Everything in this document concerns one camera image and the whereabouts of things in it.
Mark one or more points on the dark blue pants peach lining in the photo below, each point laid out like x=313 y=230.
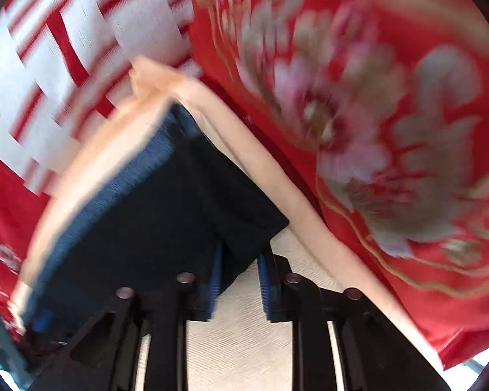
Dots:
x=146 y=220

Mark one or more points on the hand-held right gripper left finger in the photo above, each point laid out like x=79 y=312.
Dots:
x=212 y=283

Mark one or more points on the red floral blanket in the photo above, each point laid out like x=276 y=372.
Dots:
x=423 y=102

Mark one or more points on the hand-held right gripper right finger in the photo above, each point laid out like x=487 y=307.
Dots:
x=268 y=289

